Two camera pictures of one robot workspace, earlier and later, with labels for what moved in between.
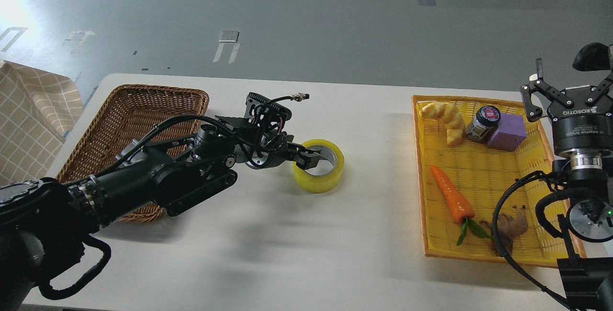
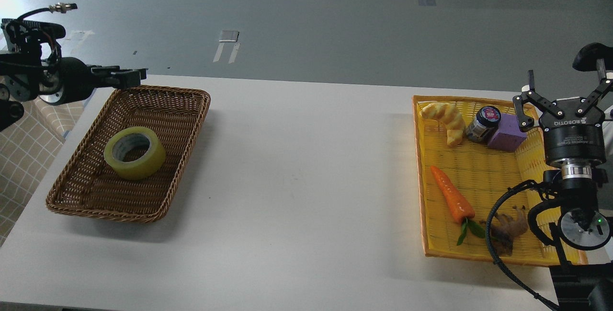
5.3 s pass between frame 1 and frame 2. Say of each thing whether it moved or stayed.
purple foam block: stayed
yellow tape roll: moved
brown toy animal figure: stayed
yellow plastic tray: stayed
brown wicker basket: stayed
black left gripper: moved
